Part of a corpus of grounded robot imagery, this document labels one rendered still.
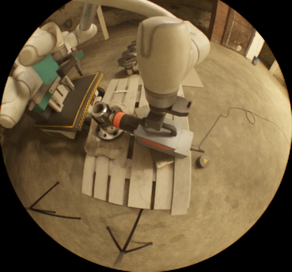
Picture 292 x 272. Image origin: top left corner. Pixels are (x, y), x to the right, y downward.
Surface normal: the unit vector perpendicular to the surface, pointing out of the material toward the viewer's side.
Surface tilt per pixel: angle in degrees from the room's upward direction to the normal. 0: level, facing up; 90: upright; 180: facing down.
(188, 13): 90
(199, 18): 90
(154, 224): 0
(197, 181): 0
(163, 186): 0
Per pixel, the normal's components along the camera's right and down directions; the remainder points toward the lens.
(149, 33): -0.64, 0.54
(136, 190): -0.07, -0.43
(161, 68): -0.15, 0.88
